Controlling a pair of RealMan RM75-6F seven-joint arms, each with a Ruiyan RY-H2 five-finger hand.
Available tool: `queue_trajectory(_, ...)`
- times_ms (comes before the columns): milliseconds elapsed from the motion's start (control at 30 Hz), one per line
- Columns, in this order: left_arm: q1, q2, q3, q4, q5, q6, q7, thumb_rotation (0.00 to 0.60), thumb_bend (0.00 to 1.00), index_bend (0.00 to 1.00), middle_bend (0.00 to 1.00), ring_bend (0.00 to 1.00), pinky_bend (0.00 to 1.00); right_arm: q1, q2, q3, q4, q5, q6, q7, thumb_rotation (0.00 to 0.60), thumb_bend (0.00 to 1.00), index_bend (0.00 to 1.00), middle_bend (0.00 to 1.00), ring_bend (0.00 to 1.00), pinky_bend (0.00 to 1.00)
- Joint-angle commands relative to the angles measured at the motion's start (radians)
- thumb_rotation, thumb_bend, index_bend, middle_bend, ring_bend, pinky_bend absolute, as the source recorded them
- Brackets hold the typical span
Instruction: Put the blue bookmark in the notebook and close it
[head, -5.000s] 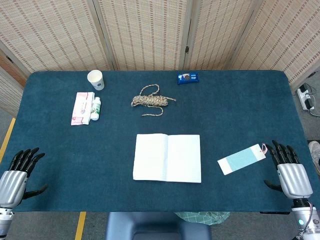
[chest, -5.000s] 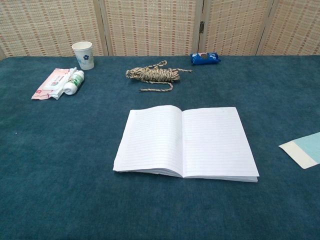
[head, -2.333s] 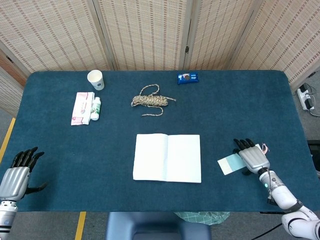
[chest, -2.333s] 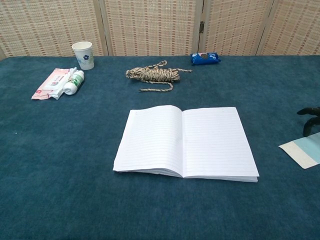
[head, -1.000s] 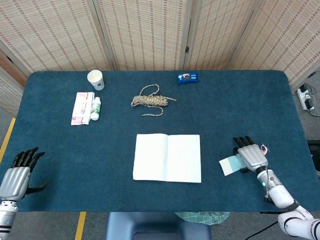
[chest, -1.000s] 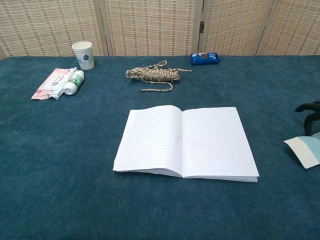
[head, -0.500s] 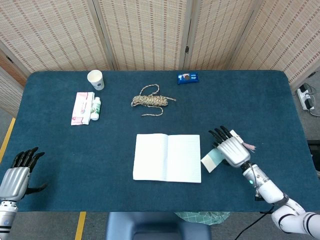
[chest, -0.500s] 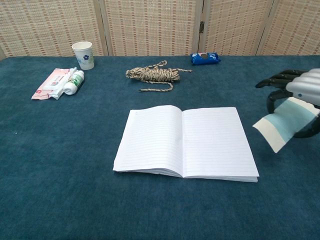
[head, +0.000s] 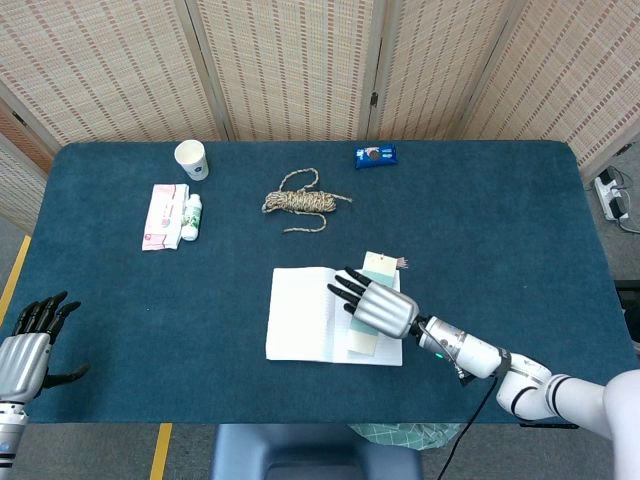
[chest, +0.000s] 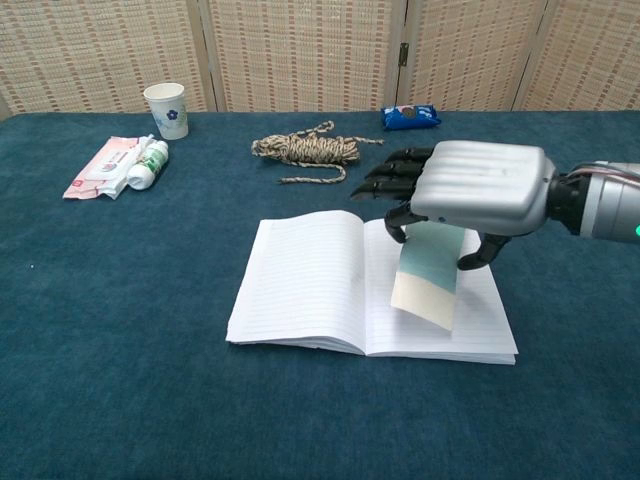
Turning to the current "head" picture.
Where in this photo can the black equipment box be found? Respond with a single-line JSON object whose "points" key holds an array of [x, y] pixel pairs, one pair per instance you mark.
{"points": [[630, 310]]}

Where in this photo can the white lined notebook orange cover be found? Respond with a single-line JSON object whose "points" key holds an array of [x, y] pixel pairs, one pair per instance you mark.
{"points": [[300, 320]]}

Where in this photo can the woven bamboo folding screen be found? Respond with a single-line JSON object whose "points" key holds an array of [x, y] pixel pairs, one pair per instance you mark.
{"points": [[290, 65]]}

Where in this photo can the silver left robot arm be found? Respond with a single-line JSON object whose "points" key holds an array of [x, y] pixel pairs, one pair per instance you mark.
{"points": [[10, 430]]}

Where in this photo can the blue chair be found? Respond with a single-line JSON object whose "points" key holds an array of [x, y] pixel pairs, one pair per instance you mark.
{"points": [[310, 450]]}

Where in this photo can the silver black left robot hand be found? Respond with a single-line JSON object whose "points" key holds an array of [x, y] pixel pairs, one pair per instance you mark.
{"points": [[22, 360]]}

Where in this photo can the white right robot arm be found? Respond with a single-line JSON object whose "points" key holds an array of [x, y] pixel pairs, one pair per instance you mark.
{"points": [[530, 382]]}

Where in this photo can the small white bottle green label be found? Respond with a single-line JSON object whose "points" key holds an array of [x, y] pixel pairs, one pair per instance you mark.
{"points": [[192, 217]]}

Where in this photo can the green checked cloth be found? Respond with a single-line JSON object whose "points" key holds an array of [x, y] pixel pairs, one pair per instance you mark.
{"points": [[405, 435]]}

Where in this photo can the white power strip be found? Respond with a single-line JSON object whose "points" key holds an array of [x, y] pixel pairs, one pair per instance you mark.
{"points": [[610, 197]]}

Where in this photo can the pink wet wipes pack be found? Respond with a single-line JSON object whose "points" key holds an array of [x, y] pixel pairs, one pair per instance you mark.
{"points": [[162, 217]]}

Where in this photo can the teal blue tablecloth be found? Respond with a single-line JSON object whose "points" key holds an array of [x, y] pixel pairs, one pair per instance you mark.
{"points": [[475, 240]]}

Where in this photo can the blue cookie packet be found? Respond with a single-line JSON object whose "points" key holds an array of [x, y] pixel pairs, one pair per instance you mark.
{"points": [[375, 156]]}

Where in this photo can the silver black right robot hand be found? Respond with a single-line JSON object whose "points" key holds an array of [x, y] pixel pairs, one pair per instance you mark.
{"points": [[385, 310]]}

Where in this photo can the white paper cup blue flower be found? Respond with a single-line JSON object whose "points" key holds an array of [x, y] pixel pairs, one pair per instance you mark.
{"points": [[192, 160]]}

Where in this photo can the cream teal bookmark pink tassel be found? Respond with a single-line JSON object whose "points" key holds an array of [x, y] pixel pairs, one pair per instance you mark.
{"points": [[381, 266]]}

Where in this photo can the dark metal screen hinge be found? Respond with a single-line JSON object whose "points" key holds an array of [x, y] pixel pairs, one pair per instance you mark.
{"points": [[374, 98]]}

